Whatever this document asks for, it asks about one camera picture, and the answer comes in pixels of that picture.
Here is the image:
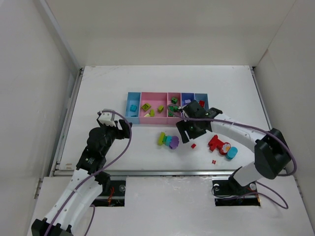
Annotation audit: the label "green lego row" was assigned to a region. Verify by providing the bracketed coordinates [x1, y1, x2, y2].
[167, 104, 181, 117]

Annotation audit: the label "lime tall lego brick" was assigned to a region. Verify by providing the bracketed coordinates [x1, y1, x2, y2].
[157, 132, 166, 146]

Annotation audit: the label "red lego cluster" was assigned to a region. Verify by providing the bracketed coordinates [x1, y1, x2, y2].
[208, 135, 224, 151]

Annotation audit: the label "teal lego bricks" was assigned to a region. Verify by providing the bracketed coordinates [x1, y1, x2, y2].
[129, 105, 137, 112]

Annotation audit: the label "dark green lego piece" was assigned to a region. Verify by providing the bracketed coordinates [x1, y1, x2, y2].
[171, 97, 178, 104]

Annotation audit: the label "lime square lego brick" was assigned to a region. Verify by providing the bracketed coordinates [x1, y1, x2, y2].
[157, 105, 164, 113]

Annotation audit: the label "red bricks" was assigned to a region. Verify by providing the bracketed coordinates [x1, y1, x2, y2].
[199, 100, 205, 108]

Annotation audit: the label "red round flower lego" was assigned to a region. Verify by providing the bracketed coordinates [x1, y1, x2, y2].
[219, 142, 231, 155]

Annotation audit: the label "lavender flower lego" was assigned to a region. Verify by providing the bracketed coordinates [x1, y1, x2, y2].
[169, 136, 179, 149]

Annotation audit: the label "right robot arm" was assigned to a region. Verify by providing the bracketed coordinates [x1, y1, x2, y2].
[169, 100, 295, 191]

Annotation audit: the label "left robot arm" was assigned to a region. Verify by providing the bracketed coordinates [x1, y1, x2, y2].
[31, 118, 132, 236]

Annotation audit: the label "light blue bin left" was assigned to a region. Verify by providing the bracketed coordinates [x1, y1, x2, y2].
[125, 92, 141, 124]

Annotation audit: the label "small pink bin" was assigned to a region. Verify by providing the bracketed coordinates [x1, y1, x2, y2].
[166, 92, 182, 125]

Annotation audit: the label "lime curved lego piece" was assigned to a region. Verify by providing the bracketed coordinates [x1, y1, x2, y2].
[149, 110, 155, 117]

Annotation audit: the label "large pink bin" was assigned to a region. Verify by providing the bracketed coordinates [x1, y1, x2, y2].
[139, 92, 167, 125]

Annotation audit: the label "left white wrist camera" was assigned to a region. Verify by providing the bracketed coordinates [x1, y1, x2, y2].
[97, 109, 116, 127]

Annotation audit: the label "metal table rail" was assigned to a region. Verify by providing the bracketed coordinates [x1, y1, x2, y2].
[50, 168, 288, 177]

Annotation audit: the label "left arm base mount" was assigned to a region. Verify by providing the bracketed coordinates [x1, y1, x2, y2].
[92, 178, 126, 207]

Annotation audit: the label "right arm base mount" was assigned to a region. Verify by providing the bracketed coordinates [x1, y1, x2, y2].
[211, 179, 260, 207]

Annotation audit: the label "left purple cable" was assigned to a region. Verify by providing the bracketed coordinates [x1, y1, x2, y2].
[45, 111, 132, 236]

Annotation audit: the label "purple cable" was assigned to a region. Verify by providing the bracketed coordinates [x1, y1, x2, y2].
[167, 104, 298, 209]
[45, 111, 132, 236]

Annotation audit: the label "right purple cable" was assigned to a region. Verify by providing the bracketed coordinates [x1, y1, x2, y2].
[167, 104, 298, 209]

